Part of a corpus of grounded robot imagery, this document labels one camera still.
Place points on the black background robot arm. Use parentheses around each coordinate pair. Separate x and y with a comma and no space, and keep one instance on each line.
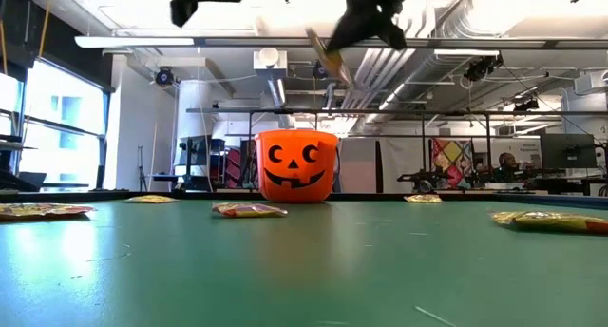
(423,180)

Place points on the long white light fixture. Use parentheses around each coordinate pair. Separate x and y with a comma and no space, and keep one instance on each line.
(119,42)

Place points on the orange pumpkin bucket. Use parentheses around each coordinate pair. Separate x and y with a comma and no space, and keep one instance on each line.
(290,141)

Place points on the yellow Sour Patch candy pack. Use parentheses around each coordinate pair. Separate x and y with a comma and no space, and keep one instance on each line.
(249,209)
(43,210)
(551,221)
(332,61)
(423,198)
(152,199)

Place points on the dark laptop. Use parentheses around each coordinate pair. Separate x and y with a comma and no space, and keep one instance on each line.
(31,179)

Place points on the black desktop monitor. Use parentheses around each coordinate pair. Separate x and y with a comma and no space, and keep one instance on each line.
(567,151)

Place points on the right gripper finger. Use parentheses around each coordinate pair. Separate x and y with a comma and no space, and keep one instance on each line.
(356,30)
(392,34)

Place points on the black ceiling camera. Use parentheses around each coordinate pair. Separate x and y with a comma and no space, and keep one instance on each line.
(165,76)
(319,71)

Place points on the black metal rack frame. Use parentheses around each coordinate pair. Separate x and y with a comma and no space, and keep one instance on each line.
(285,111)

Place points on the black table frame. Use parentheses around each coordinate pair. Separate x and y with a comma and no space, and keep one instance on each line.
(361,196)

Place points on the black tripod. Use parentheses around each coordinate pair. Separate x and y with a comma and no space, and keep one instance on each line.
(141,167)

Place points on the person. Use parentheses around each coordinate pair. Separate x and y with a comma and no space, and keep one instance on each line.
(508,161)

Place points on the black ceiling spotlight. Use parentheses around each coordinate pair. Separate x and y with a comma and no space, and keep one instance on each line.
(526,105)
(482,68)

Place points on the colourful poster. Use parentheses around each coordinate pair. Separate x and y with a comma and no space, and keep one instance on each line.
(451,151)

